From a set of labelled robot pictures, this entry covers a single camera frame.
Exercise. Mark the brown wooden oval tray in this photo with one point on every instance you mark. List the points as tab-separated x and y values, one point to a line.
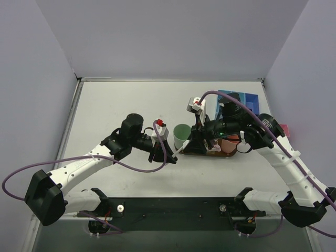
214	154

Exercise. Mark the pink white toothbrush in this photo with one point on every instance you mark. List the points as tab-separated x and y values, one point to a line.
216	147

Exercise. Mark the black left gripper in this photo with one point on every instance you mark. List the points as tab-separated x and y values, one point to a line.
155	151

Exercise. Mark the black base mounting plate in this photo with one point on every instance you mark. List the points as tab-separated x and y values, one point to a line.
174	213

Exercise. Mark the green plastic cup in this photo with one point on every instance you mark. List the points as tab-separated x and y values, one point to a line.
181	133

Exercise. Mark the aluminium table edge rail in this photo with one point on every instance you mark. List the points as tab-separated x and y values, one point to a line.
70	119

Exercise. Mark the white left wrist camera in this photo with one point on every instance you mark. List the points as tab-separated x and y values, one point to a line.
160	129

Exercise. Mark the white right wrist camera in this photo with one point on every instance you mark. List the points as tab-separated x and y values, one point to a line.
197	107

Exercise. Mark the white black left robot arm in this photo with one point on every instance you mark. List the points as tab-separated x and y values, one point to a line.
49	194

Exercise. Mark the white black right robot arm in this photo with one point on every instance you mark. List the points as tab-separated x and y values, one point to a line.
306	201

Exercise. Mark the blue plastic organizer box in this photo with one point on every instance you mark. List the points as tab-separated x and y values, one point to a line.
251	101

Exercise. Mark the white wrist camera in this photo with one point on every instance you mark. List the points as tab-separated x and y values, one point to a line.
160	129
197	107

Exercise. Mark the orange plastic cup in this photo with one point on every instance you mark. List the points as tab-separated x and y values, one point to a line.
229	145

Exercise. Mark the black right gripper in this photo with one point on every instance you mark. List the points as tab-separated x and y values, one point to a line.
198	135

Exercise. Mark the pink plastic drawer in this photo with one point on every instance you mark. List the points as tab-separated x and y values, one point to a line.
285	129

